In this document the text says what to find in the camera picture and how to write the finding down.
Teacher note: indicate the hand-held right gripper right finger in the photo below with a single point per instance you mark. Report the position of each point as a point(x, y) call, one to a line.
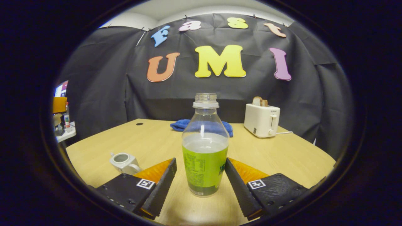
point(240, 191)

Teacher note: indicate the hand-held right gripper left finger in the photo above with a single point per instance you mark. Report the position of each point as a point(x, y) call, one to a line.
point(160, 191)

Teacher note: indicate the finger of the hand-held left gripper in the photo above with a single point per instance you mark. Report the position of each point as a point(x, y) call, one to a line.
point(59, 105)

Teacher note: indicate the green label water bottle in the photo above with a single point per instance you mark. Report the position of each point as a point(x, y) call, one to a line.
point(204, 169)

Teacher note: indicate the white floral teacup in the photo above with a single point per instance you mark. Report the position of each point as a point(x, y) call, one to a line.
point(125, 164)

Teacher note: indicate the red cap water bottle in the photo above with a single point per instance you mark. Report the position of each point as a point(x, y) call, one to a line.
point(67, 117)

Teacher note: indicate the computer monitor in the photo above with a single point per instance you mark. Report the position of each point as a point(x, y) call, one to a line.
point(61, 89)

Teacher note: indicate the white side table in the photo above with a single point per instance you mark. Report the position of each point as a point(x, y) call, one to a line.
point(67, 135)

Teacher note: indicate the blue towel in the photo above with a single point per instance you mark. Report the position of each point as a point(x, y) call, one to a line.
point(177, 125)

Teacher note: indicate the white toaster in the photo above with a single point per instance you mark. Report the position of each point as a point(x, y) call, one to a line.
point(260, 121)

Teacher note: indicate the bread slice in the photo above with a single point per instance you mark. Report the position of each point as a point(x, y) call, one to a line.
point(259, 101)

